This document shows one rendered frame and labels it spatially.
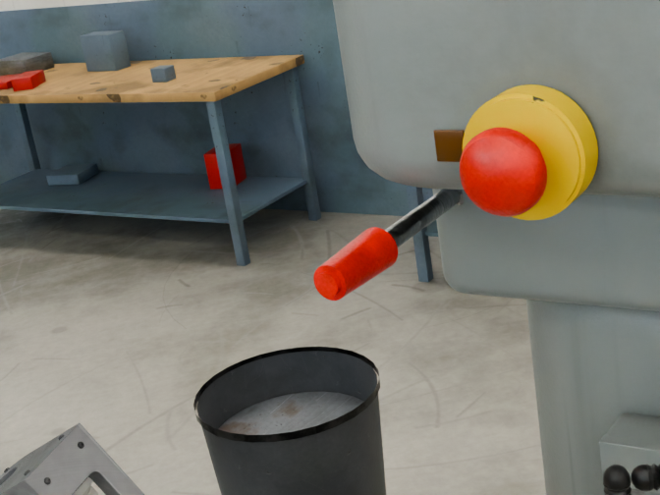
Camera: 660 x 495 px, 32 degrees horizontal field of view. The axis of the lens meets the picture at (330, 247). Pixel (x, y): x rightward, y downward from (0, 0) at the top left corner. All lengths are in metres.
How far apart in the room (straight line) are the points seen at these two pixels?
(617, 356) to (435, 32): 0.26
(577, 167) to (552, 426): 0.30
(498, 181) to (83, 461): 0.21
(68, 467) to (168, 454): 3.62
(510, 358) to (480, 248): 3.67
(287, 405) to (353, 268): 2.55
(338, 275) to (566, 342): 0.21
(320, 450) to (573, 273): 2.13
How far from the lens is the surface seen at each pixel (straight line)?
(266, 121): 6.34
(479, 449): 3.80
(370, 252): 0.60
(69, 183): 6.93
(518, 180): 0.50
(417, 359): 4.43
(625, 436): 0.72
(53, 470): 0.48
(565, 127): 0.52
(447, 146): 0.57
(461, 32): 0.55
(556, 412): 0.78
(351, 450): 2.83
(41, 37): 7.30
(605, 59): 0.53
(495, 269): 0.70
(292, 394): 3.18
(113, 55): 6.47
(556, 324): 0.74
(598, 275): 0.67
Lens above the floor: 1.91
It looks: 19 degrees down
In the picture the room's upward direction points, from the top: 9 degrees counter-clockwise
